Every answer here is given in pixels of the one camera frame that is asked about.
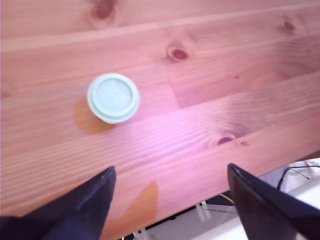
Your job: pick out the pale green coffee capsule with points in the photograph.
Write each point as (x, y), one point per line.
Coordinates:
(113, 97)

